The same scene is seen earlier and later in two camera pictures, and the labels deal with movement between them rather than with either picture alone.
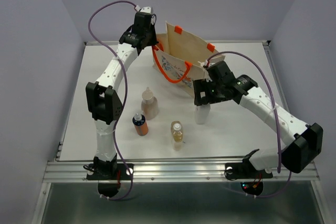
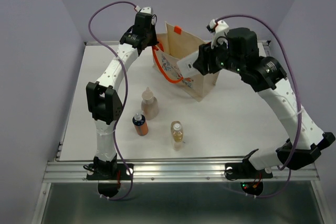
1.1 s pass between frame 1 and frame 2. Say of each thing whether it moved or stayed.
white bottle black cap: moved
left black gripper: stayed
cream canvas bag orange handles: stayed
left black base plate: stayed
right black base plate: stayed
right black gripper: moved
